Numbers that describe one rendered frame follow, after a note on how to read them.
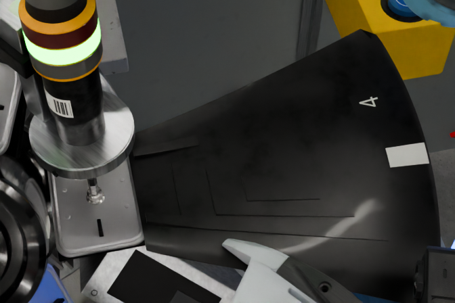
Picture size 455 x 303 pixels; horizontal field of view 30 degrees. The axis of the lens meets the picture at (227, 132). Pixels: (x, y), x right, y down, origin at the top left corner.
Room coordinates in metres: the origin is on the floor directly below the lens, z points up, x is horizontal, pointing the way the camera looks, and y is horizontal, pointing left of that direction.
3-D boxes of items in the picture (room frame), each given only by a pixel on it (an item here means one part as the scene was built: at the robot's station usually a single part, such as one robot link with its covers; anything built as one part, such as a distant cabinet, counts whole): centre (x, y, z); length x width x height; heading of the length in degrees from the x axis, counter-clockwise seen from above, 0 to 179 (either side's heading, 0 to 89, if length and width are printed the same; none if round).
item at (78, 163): (0.35, 0.11, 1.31); 0.09 x 0.07 x 0.10; 49
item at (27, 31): (0.34, 0.10, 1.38); 0.04 x 0.04 x 0.01
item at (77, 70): (0.34, 0.10, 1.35); 0.04 x 0.04 x 0.01
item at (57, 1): (0.34, 0.10, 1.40); 0.03 x 0.03 x 0.01
